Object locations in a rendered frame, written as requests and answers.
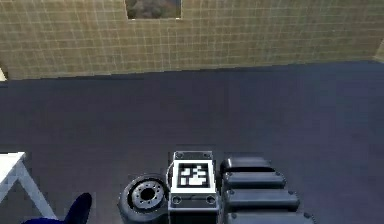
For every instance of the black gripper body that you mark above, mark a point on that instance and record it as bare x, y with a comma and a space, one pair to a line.
145, 196

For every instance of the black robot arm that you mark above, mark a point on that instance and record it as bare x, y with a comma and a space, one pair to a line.
253, 193

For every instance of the dark blue chair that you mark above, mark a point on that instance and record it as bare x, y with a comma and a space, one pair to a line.
78, 210

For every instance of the framed picture on wall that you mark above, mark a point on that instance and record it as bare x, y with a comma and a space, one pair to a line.
153, 8

